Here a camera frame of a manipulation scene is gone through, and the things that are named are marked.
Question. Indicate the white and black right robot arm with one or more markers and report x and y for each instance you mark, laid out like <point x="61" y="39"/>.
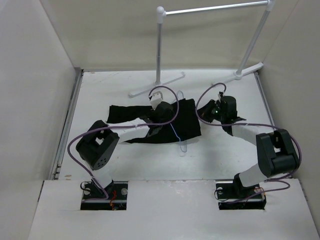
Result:
<point x="275" y="149"/>

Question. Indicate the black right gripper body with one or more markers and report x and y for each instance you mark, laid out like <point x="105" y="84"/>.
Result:
<point x="212" y="112"/>

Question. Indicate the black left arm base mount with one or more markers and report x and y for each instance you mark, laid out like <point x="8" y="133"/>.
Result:
<point x="93" y="199"/>

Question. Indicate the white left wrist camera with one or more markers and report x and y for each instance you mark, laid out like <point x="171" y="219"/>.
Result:
<point x="155" y="99"/>

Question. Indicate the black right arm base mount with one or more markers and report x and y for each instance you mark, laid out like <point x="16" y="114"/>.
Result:
<point x="248" y="198"/>

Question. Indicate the white metal clothes rack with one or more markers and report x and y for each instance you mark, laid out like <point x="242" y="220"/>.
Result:
<point x="222" y="36"/>

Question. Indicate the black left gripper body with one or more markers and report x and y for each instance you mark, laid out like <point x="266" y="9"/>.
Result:
<point x="167" y="120"/>

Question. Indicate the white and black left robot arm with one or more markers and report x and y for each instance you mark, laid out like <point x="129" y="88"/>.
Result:
<point x="124" y="124"/>

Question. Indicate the pale blue clothes hanger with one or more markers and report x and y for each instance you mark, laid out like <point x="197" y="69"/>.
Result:
<point x="183" y="145"/>

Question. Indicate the black trousers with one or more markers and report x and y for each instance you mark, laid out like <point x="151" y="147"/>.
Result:
<point x="186" y="123"/>

